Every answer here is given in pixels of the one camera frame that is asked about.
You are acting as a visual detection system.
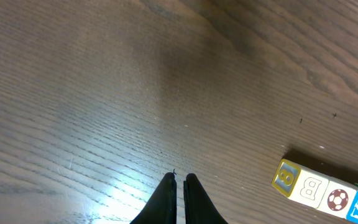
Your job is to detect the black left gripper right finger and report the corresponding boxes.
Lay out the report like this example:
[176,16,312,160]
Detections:
[183,173,227,224]

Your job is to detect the plain wooden block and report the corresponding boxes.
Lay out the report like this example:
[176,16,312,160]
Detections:
[272,159,329,208]

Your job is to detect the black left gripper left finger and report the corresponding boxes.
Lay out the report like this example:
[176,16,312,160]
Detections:
[131,172,177,224]

